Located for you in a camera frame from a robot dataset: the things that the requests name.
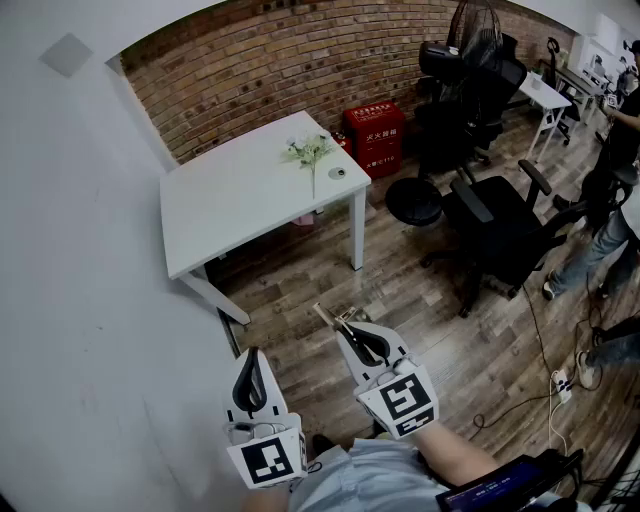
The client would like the small white desk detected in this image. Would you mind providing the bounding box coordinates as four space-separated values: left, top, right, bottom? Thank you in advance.
515 71 574 164

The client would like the square white wall panel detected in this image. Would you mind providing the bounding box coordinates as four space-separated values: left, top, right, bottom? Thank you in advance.
38 32 96 79

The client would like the red fire extinguisher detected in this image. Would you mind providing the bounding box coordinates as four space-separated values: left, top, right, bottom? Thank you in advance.
331 130 354 159

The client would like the black high-back office chair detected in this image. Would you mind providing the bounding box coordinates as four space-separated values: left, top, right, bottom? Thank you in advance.
543 36 582 147

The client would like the black standing fan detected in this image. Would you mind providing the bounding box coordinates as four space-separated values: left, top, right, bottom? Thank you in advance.
384 0 505 228

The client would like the person's light shirt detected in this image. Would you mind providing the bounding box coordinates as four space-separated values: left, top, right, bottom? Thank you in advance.
286 438 454 512

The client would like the black padded office chair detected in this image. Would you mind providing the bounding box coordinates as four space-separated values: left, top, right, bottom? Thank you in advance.
420 159 592 320

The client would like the black floor cable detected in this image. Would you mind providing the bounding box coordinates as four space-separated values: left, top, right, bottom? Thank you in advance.
470 282 604 430

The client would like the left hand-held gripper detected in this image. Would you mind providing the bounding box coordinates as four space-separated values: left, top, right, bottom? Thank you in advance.
223 347 309 491

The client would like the white power strip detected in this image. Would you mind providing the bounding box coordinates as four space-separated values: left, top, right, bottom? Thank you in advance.
549 368 574 404

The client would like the black mesh office chair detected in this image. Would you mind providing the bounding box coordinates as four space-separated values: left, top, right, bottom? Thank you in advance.
413 31 529 174

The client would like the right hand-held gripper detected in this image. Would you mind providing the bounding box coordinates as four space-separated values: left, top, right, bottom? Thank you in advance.
335 321 441 442

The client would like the white power cable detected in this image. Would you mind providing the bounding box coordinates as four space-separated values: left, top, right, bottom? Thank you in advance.
546 377 572 454

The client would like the black tablet holder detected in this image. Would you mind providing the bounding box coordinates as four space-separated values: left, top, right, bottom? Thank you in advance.
519 447 587 504

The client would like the black tablet screen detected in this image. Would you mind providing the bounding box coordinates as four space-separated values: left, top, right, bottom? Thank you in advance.
434 456 552 512

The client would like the person's right forearm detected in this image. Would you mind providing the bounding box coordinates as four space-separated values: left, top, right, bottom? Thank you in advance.
413 418 507 490

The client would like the red fire extinguisher cabinet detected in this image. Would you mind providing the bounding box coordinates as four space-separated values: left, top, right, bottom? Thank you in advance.
342 100 408 179

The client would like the white table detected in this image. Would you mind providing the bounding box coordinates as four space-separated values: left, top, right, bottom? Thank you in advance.
159 110 373 327

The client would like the dark top desk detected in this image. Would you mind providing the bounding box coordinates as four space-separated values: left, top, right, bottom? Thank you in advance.
553 63 612 127

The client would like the small wooden clip object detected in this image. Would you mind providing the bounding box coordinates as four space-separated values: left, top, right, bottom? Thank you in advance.
312 301 372 335

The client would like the artificial white flower sprig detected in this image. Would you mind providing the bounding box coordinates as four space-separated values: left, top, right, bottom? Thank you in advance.
278 131 337 201

